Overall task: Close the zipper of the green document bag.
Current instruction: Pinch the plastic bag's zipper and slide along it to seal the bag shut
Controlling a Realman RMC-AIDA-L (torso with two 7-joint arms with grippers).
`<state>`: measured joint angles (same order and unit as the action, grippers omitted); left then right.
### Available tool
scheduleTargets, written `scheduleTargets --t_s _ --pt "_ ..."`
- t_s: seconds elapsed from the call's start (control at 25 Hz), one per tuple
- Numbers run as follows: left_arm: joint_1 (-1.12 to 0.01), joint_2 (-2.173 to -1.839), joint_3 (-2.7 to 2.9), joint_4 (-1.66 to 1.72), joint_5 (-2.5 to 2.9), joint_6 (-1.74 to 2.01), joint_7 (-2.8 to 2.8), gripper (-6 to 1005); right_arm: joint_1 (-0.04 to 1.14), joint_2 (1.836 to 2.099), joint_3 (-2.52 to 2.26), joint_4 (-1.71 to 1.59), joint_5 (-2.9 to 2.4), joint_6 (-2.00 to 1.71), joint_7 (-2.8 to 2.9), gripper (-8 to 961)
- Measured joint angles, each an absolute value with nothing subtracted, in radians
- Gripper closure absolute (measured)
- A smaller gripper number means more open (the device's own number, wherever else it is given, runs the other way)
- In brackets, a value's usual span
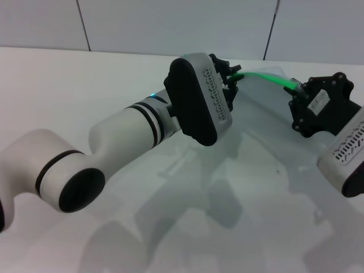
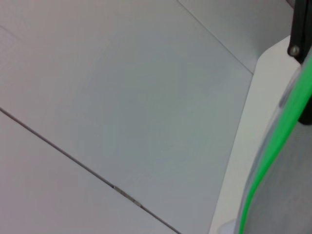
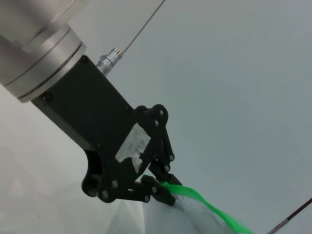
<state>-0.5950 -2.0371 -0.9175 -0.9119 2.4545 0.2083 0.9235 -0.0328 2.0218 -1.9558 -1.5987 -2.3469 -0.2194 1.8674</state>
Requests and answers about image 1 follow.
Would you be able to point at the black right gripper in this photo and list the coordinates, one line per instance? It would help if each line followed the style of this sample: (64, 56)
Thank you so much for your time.
(335, 113)

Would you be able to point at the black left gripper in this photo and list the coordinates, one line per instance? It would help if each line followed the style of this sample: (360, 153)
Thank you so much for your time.
(221, 69)

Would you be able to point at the green zipper slider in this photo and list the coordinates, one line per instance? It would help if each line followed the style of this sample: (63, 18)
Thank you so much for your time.
(237, 76)

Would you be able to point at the clear green-zipper document bag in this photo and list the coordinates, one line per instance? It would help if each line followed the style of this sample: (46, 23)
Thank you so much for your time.
(261, 113)

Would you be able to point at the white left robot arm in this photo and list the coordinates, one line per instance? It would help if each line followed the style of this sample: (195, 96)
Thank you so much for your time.
(119, 136)

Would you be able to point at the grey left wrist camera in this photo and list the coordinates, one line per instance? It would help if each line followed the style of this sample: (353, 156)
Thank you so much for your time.
(193, 99)

